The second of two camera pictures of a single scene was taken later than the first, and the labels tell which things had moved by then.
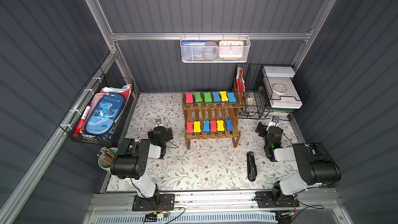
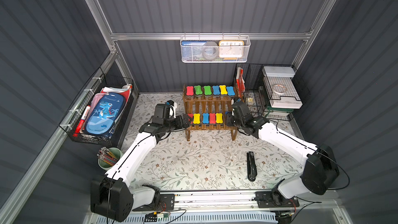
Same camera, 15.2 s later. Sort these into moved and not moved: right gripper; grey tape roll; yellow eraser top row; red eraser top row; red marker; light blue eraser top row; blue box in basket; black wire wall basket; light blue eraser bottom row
Moved: light blue eraser top row; red eraser top row; right gripper; light blue eraser bottom row; yellow eraser top row
Not moved: black wire wall basket; blue box in basket; grey tape roll; red marker
